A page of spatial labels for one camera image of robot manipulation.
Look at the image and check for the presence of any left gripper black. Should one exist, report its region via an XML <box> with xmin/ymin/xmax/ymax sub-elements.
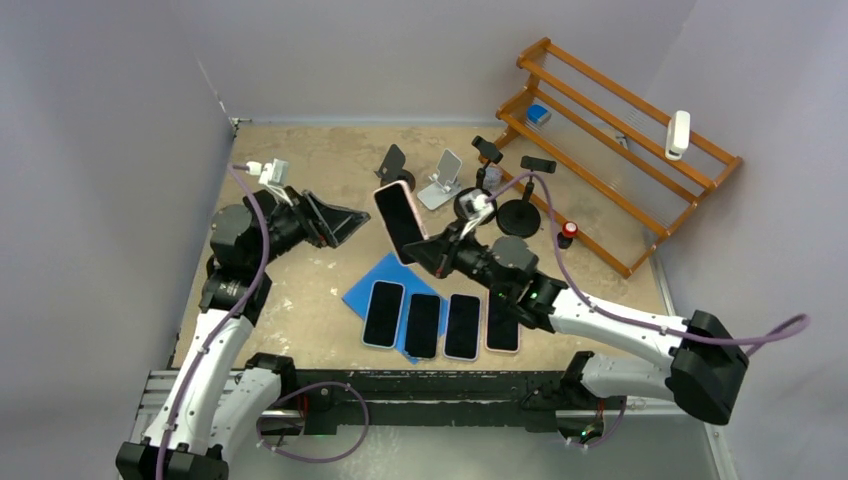
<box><xmin>248</xmin><ymin>186</ymin><xmax>367</xmax><ymax>271</ymax></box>

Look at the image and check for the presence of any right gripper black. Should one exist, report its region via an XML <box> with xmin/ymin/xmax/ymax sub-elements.
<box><xmin>404</xmin><ymin>218</ymin><xmax>514</xmax><ymax>299</ymax></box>

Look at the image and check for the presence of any pink phone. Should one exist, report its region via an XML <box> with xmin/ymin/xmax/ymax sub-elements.
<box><xmin>484</xmin><ymin>291</ymin><xmax>520</xmax><ymax>354</ymax></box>
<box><xmin>373</xmin><ymin>180</ymin><xmax>428</xmax><ymax>265</ymax></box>

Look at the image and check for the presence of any silver phone stand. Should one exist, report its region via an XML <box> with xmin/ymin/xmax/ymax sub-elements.
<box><xmin>417</xmin><ymin>149</ymin><xmax>463</xmax><ymax>211</ymax></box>

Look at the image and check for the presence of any light blue phone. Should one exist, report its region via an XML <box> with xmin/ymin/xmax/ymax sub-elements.
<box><xmin>361</xmin><ymin>280</ymin><xmax>405</xmax><ymax>349</ymax></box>

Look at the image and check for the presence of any brown round phone stand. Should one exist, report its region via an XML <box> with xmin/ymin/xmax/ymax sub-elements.
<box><xmin>374</xmin><ymin>144</ymin><xmax>416</xmax><ymax>191</ymax></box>

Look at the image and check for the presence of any black round phone stand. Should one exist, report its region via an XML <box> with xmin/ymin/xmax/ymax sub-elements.
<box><xmin>453</xmin><ymin>135</ymin><xmax>503</xmax><ymax>220</ymax></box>
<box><xmin>496</xmin><ymin>155</ymin><xmax>556</xmax><ymax>239</ymax></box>

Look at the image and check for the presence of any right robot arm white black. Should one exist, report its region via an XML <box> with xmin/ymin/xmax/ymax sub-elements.
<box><xmin>402</xmin><ymin>228</ymin><xmax>749</xmax><ymax>425</ymax></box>

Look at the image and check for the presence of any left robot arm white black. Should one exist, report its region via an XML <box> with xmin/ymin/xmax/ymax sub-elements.
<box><xmin>115</xmin><ymin>187</ymin><xmax>370</xmax><ymax>479</ymax></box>

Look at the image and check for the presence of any blue mat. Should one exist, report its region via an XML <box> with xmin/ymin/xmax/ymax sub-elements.
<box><xmin>342</xmin><ymin>252</ymin><xmax>449</xmax><ymax>365</ymax></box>

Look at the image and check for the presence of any red black knob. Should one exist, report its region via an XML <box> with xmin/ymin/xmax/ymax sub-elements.
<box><xmin>556</xmin><ymin>221</ymin><xmax>579</xmax><ymax>250</ymax></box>

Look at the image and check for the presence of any blue white eraser block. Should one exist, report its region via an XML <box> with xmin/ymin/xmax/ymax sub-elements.
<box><xmin>526</xmin><ymin>104</ymin><xmax>551</xmax><ymax>127</ymax></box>

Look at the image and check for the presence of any orange wooden rack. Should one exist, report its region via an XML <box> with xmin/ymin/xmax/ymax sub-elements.
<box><xmin>495</xmin><ymin>37</ymin><xmax>742</xmax><ymax>278</ymax></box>

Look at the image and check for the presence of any white stapler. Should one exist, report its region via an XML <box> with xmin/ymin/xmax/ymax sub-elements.
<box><xmin>664</xmin><ymin>110</ymin><xmax>691</xmax><ymax>161</ymax></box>

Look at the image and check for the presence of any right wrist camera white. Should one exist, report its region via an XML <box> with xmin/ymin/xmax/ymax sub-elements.
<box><xmin>458</xmin><ymin>189</ymin><xmax>495</xmax><ymax>239</ymax></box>

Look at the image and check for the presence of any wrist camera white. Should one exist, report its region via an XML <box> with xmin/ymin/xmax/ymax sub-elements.
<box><xmin>458</xmin><ymin>189</ymin><xmax>495</xmax><ymax>239</ymax></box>
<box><xmin>245</xmin><ymin>158</ymin><xmax>293</xmax><ymax>205</ymax></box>

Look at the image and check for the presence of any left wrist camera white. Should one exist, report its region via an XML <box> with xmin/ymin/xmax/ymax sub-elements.
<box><xmin>245</xmin><ymin>158</ymin><xmax>293</xmax><ymax>205</ymax></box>

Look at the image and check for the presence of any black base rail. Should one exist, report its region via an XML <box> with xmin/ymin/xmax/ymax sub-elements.
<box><xmin>139</xmin><ymin>367</ymin><xmax>657</xmax><ymax>439</ymax></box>

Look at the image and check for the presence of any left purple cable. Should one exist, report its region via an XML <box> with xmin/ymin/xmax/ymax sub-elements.
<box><xmin>154</xmin><ymin>163</ymin><xmax>371</xmax><ymax>480</ymax></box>

